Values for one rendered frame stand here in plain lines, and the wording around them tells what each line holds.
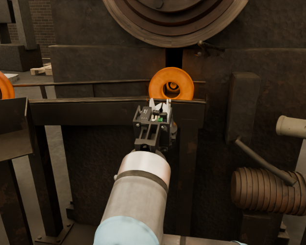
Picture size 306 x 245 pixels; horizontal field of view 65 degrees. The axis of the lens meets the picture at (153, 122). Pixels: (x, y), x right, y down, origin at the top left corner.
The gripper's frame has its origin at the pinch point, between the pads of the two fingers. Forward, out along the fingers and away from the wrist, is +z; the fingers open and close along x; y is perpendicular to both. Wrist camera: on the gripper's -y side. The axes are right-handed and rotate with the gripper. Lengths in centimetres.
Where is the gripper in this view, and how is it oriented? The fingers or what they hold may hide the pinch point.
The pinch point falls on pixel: (161, 109)
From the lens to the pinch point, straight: 60.0
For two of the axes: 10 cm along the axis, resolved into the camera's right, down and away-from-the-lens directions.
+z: 1.7, -6.4, 7.5
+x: -9.8, -0.7, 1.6
